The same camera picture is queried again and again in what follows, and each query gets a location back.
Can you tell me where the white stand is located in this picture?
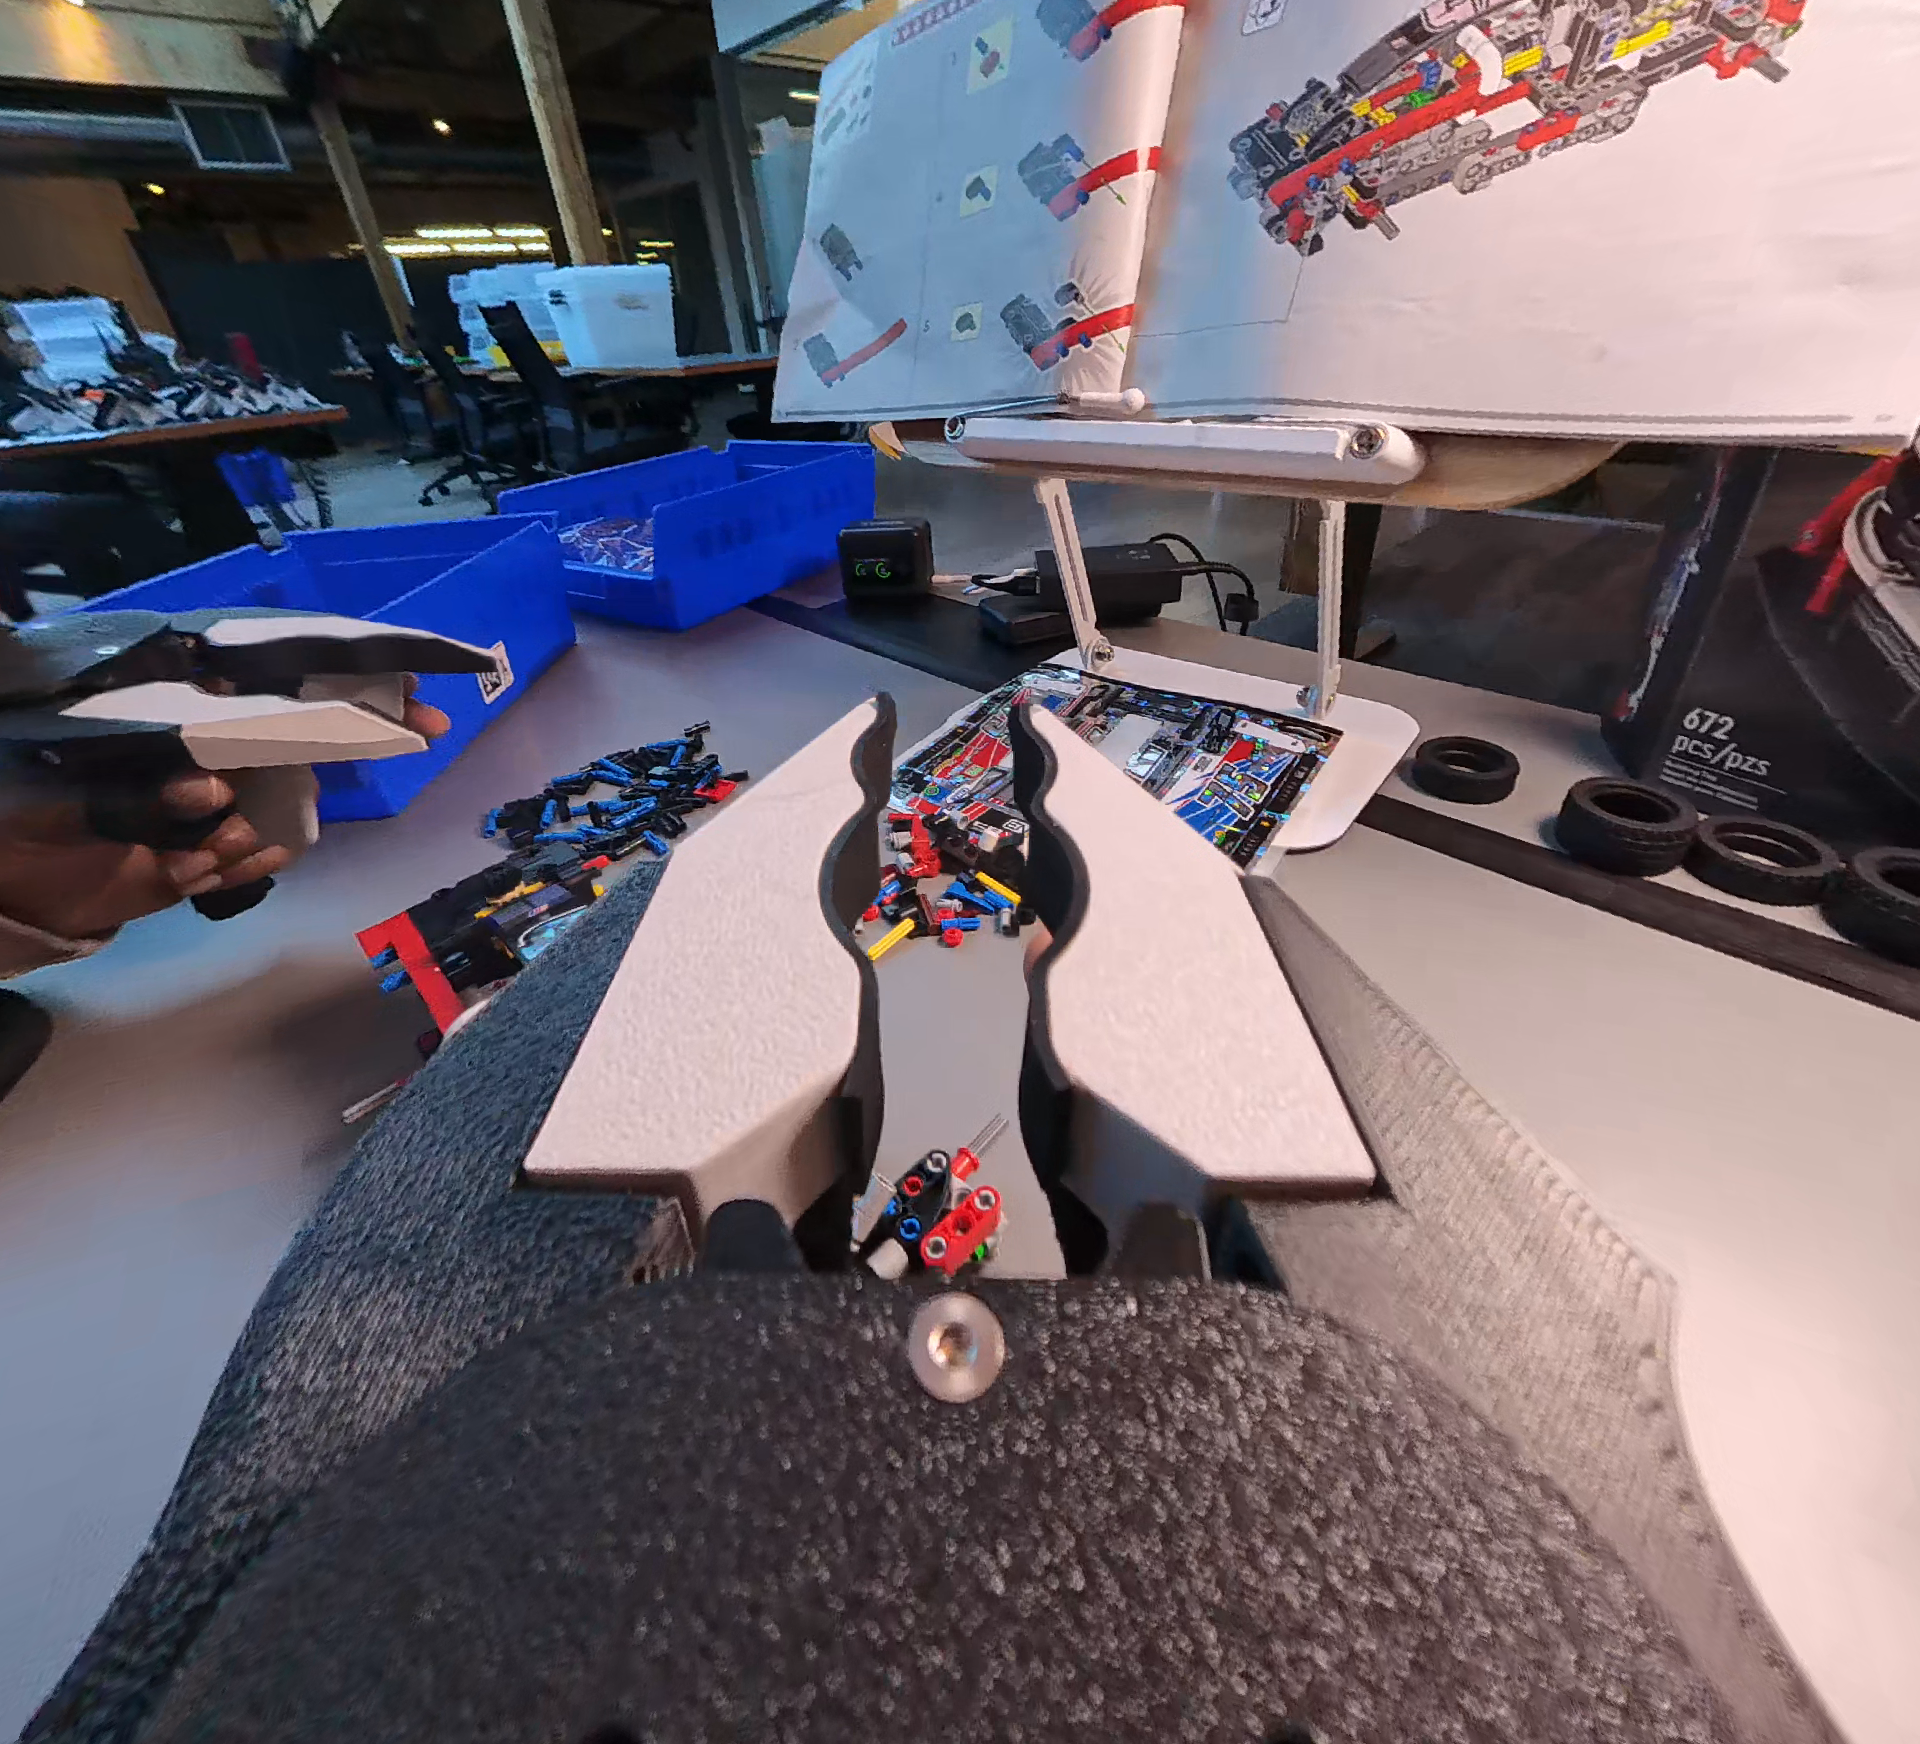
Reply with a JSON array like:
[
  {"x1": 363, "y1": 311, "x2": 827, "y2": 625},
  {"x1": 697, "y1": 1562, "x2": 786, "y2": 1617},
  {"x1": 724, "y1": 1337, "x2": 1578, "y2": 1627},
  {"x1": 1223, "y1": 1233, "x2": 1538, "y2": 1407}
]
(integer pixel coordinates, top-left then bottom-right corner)
[{"x1": 867, "y1": 397, "x2": 1623, "y2": 856}]

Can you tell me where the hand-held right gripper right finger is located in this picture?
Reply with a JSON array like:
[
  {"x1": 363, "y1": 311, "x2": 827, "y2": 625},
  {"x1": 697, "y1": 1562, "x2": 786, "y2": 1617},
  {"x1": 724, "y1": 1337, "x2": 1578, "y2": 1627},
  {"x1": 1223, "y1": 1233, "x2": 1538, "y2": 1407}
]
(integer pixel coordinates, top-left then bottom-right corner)
[{"x1": 1008, "y1": 703, "x2": 1381, "y2": 1273}]

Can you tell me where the wooden post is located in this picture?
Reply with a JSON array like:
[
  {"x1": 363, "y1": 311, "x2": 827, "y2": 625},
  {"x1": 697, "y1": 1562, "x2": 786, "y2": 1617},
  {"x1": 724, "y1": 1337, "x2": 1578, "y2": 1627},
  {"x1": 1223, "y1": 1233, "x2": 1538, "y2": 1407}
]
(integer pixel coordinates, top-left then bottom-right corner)
[{"x1": 478, "y1": 0, "x2": 611, "y2": 272}]

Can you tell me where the black power cable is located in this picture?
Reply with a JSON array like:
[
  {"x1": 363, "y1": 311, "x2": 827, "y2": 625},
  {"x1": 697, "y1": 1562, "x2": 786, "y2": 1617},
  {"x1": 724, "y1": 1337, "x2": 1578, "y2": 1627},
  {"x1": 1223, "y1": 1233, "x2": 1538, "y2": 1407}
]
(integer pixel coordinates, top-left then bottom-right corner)
[{"x1": 1167, "y1": 554, "x2": 1264, "y2": 638}]

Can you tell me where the pile of mixed lego pieces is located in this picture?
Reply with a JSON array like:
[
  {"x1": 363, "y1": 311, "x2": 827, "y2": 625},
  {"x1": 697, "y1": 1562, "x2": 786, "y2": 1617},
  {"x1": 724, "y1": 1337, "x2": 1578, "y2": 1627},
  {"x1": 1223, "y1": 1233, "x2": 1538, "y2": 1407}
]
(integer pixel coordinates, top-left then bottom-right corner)
[{"x1": 851, "y1": 804, "x2": 1041, "y2": 962}]

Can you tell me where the lego race car model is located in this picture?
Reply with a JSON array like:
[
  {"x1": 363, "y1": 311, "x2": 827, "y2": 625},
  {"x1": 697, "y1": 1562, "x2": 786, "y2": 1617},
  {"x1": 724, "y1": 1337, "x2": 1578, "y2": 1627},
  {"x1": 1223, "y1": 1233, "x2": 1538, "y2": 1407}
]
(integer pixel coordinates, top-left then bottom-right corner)
[{"x1": 342, "y1": 853, "x2": 1013, "y2": 1283}]

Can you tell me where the black lego box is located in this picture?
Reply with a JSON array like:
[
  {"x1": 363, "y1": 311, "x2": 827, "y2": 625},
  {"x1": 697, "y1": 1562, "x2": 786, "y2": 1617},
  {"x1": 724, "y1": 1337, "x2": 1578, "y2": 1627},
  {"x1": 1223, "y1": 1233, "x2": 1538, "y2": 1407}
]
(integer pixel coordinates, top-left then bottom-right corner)
[{"x1": 1599, "y1": 444, "x2": 1920, "y2": 856}]

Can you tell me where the black rubber tire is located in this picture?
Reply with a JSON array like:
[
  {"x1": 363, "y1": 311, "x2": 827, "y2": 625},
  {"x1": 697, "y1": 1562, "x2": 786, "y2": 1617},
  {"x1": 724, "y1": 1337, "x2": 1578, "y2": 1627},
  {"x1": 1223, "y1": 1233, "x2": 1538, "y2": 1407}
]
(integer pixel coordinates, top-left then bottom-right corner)
[
  {"x1": 1407, "y1": 733, "x2": 1525, "y2": 809},
  {"x1": 1683, "y1": 812, "x2": 1845, "y2": 909},
  {"x1": 1552, "y1": 775, "x2": 1705, "y2": 879},
  {"x1": 1817, "y1": 843, "x2": 1920, "y2": 969}
]

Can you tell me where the black charger green light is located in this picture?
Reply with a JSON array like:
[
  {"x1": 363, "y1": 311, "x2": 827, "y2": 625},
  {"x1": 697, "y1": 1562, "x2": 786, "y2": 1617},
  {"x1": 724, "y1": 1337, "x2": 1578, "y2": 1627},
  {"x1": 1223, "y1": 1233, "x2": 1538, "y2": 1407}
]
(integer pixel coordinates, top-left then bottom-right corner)
[{"x1": 834, "y1": 515, "x2": 938, "y2": 607}]

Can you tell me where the wooden table with parts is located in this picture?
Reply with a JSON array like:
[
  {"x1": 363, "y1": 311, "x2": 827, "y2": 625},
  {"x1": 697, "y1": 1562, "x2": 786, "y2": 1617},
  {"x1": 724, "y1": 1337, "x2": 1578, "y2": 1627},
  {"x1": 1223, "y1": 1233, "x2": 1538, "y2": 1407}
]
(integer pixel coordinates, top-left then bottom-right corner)
[{"x1": 0, "y1": 294, "x2": 354, "y2": 550}]

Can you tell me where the pile of black blue pins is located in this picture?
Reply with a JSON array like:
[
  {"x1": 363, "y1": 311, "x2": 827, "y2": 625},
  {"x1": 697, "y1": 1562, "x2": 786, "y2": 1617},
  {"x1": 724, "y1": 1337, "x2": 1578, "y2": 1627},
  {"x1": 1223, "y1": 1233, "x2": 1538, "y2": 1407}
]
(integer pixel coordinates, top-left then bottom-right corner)
[{"x1": 480, "y1": 720, "x2": 752, "y2": 866}]

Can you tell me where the white plastic crate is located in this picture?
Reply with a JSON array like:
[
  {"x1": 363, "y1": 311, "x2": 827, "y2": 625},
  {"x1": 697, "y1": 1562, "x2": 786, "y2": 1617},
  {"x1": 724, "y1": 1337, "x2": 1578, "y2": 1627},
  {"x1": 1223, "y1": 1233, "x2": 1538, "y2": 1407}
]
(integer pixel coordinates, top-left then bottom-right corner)
[{"x1": 536, "y1": 260, "x2": 681, "y2": 372}]

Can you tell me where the red black lego beam assembly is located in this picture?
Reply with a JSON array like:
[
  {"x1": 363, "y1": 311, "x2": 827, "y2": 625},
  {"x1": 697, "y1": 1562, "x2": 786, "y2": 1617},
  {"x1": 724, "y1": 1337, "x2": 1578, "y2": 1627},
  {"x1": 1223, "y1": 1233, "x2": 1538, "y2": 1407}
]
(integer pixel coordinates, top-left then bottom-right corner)
[{"x1": 354, "y1": 856, "x2": 605, "y2": 1039}]

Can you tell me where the holographic sticker sheet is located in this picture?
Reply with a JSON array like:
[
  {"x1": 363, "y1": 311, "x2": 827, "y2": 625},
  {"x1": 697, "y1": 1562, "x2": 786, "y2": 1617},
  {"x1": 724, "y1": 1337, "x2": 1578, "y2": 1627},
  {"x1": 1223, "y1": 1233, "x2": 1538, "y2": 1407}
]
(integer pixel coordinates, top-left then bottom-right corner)
[{"x1": 882, "y1": 669, "x2": 1347, "y2": 872}]

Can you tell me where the black office chair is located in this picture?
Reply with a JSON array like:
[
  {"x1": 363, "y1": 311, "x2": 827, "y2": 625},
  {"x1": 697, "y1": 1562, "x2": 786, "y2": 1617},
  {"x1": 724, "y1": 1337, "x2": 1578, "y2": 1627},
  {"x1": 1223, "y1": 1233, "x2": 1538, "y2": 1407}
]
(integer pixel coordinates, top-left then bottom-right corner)
[{"x1": 478, "y1": 301, "x2": 634, "y2": 483}]

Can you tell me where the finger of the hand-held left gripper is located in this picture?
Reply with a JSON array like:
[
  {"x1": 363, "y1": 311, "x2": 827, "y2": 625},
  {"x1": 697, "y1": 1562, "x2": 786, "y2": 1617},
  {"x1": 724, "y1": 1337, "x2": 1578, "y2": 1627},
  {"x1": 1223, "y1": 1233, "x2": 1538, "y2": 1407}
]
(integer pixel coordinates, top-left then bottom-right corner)
[
  {"x1": 57, "y1": 691, "x2": 431, "y2": 775},
  {"x1": 171, "y1": 613, "x2": 499, "y2": 703}
]

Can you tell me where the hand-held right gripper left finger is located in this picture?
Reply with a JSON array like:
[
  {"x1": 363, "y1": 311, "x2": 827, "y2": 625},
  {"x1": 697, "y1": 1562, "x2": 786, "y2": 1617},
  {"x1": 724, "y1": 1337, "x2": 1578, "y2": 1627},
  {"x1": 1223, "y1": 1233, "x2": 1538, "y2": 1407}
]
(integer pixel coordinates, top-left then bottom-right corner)
[{"x1": 522, "y1": 693, "x2": 900, "y2": 1273}]

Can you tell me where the blue storage bin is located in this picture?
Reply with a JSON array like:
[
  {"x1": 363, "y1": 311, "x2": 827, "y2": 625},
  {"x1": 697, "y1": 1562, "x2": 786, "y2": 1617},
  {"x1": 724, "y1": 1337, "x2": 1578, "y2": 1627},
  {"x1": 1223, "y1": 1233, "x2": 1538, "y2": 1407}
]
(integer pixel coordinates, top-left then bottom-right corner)
[
  {"x1": 71, "y1": 515, "x2": 581, "y2": 827},
  {"x1": 493, "y1": 436, "x2": 882, "y2": 637}
]

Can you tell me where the person's left forearm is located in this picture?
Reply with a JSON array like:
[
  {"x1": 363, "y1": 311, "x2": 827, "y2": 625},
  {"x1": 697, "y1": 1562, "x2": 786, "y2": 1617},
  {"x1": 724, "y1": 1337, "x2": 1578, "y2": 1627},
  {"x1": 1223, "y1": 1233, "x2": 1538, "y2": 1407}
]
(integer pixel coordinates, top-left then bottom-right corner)
[{"x1": 0, "y1": 906, "x2": 117, "y2": 984}]

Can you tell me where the lego instruction booklet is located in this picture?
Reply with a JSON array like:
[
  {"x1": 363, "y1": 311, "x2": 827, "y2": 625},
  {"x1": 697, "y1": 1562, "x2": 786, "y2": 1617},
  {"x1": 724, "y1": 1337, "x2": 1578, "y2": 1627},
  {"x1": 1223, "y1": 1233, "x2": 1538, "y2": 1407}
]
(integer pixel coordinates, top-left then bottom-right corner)
[{"x1": 770, "y1": 0, "x2": 1920, "y2": 446}]

